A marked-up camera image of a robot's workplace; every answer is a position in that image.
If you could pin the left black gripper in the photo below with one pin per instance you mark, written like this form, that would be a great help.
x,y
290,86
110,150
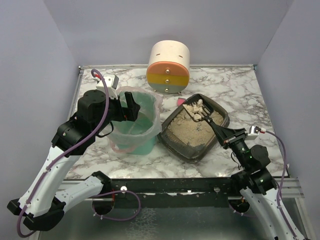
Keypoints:
x,y
122,110

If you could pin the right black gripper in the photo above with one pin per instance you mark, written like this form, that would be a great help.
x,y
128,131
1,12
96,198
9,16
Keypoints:
x,y
233,135

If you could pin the black slotted litter scoop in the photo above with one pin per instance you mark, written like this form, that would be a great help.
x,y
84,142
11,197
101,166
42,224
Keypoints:
x,y
208,110

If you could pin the dark litter box tray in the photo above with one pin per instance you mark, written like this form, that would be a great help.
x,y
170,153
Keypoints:
x,y
188,140

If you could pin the clumped litter lump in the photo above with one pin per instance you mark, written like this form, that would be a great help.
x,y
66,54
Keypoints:
x,y
196,110

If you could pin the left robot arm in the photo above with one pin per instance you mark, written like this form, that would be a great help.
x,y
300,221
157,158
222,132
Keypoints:
x,y
42,207

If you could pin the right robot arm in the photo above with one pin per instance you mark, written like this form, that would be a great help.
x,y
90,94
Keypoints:
x,y
258,187

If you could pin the round three-drawer storage box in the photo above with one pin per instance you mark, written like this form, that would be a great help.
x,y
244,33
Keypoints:
x,y
168,68

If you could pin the clear plastic bag liner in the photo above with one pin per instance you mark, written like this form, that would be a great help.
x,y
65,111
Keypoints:
x,y
150,132

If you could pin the green bucket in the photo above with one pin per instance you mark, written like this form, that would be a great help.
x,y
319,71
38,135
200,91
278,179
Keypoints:
x,y
140,142

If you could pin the small pink object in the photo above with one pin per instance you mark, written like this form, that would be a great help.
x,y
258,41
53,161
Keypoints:
x,y
180,101

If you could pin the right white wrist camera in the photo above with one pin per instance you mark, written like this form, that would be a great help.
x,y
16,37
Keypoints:
x,y
254,132

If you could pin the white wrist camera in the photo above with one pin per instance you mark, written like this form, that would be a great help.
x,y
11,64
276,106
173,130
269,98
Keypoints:
x,y
111,81
254,132

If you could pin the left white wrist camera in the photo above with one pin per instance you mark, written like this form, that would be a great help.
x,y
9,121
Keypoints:
x,y
111,81

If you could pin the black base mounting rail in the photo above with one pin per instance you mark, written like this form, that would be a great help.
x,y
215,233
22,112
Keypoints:
x,y
171,192

